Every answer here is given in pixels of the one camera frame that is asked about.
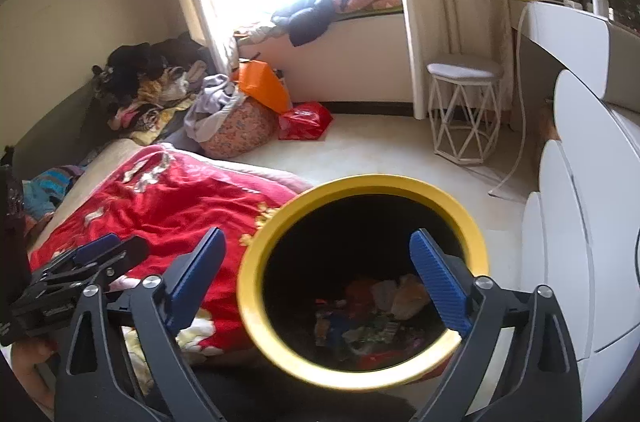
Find white drawer cabinet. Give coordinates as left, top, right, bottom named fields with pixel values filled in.
left=520, top=70, right=640, bottom=364

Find red plastic bag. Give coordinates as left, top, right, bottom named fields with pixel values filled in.
left=277, top=101, right=334, bottom=141

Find lavender clothes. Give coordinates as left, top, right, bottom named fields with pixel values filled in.
left=183, top=74, right=247, bottom=144

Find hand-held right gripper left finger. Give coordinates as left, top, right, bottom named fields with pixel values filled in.
left=54, top=227, right=227, bottom=422

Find white window seat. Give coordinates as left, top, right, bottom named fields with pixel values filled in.
left=237, top=10, right=417, bottom=116

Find grey-green headboard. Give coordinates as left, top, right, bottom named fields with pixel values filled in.
left=12, top=77, right=117, bottom=184

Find clear organizer box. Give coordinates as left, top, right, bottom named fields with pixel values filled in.
left=607, top=0, right=640, bottom=34

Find orange bag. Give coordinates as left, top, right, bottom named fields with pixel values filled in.
left=237, top=60, right=294, bottom=114

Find red wrapper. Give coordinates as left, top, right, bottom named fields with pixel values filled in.
left=345, top=279, right=377, bottom=309

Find white plastic wrapper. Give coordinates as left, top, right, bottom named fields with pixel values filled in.
left=372, top=280, right=401, bottom=314

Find red floral blanket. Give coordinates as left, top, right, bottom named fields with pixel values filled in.
left=27, top=145, right=313, bottom=395

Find pile of clothes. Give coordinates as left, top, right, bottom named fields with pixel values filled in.
left=90, top=32, right=212, bottom=149

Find blue wrapper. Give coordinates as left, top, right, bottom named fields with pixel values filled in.
left=315, top=308, right=362, bottom=348

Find teal patterned cloth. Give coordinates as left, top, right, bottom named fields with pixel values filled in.
left=22, top=165, right=87, bottom=219

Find person's left hand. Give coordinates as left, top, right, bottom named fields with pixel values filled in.
left=10, top=337, right=58, bottom=418

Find white wire stool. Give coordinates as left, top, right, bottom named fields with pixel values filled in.
left=426, top=54, right=505, bottom=166

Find yellow-rimmed dark trash bin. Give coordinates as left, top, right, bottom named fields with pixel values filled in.
left=236, top=173, right=490, bottom=390

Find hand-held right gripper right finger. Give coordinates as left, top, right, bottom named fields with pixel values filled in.
left=409, top=228, right=583, bottom=422

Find cream heavy curtain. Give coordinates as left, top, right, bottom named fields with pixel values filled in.
left=387, top=0, right=517, bottom=121

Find white vanity table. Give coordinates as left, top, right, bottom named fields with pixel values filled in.
left=509, top=0, right=640, bottom=109

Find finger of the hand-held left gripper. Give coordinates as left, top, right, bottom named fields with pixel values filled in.
left=64, top=232, right=123, bottom=266
left=94, top=235, right=151, bottom=279

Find floral fabric basket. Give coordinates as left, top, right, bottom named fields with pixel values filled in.
left=200, top=97, right=279, bottom=159

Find beige bed mattress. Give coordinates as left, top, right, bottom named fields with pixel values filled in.
left=30, top=137, right=162, bottom=229

